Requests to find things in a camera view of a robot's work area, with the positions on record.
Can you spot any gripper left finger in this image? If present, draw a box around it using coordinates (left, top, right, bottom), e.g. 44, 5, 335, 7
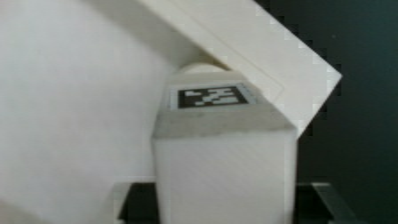
111, 182, 159, 224

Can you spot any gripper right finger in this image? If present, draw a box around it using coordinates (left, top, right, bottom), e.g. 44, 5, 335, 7
293, 182, 358, 224

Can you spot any white square tabletop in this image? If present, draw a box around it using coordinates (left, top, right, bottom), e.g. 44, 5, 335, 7
0, 0, 341, 224

